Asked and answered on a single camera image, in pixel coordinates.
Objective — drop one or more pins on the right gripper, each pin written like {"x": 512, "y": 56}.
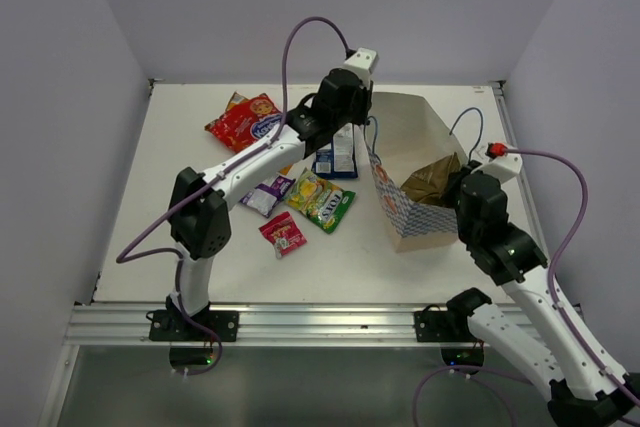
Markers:
{"x": 453, "y": 183}

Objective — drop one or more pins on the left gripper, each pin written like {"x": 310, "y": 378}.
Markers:
{"x": 364, "y": 94}

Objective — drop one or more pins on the light blue chips bag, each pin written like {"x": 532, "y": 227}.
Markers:
{"x": 426, "y": 186}

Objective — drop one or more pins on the blue checkered paper bag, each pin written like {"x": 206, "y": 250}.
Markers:
{"x": 405, "y": 134}

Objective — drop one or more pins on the red cookie snack bag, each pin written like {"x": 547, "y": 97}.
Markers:
{"x": 246, "y": 123}

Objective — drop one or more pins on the orange snack packet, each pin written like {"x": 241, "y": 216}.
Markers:
{"x": 235, "y": 99}

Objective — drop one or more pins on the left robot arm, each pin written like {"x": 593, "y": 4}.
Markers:
{"x": 201, "y": 202}

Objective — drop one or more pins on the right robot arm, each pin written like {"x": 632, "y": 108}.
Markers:
{"x": 581, "y": 384}

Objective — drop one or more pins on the green Fox's candy bag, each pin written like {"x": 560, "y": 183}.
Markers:
{"x": 319, "y": 200}

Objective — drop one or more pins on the dark blue snack packet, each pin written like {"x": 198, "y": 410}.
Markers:
{"x": 337, "y": 160}

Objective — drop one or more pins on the purple white snack packet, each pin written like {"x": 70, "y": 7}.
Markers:
{"x": 268, "y": 194}

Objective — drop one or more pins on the small red candy packet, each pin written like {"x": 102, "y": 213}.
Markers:
{"x": 283, "y": 234}

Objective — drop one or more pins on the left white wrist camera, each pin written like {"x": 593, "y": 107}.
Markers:
{"x": 362, "y": 63}

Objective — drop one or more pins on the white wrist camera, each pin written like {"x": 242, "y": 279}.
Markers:
{"x": 362, "y": 63}
{"x": 496, "y": 162}

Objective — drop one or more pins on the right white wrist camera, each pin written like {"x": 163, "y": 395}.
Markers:
{"x": 496, "y": 162}

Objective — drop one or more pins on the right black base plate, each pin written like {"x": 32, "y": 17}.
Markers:
{"x": 447, "y": 328}

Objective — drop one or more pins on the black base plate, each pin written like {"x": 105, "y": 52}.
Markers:
{"x": 447, "y": 328}
{"x": 190, "y": 347}

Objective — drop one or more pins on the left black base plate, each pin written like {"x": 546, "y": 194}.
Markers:
{"x": 190, "y": 347}

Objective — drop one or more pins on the aluminium mounting rail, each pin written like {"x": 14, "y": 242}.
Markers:
{"x": 258, "y": 325}

